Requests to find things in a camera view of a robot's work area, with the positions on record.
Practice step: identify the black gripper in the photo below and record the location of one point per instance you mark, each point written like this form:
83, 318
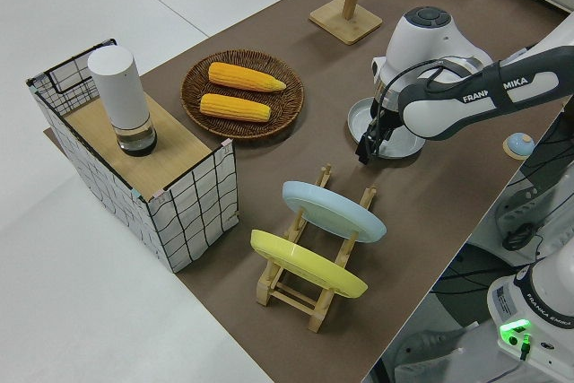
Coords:
388, 116

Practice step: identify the gray plate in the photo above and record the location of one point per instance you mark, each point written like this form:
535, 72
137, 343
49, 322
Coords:
359, 118

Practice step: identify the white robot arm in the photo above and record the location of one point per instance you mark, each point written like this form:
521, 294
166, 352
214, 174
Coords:
448, 114

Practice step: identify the light blue plate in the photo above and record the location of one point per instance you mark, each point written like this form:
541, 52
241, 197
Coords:
332, 208

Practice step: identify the yellow plate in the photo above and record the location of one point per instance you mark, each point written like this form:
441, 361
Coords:
305, 262

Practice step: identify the wooden plate rack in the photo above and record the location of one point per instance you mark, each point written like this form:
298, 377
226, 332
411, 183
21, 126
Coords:
291, 300

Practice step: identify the wooden mug tree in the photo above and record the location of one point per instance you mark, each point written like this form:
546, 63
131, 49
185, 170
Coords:
345, 22

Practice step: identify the brown wicker basket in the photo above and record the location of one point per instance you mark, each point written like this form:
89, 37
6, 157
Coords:
242, 129

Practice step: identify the white power strip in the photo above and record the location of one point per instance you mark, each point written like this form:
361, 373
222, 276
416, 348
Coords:
520, 208

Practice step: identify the long pointed yellow corn cob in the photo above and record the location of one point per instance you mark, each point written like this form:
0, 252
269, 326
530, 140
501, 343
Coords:
242, 76

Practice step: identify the short blunt yellow corn cob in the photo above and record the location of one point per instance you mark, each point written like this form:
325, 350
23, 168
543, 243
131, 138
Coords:
233, 107

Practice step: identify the black plug adapter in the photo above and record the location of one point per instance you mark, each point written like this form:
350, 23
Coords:
518, 237

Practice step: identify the white cylinder bottle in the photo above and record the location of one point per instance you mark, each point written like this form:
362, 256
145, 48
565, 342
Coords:
119, 87

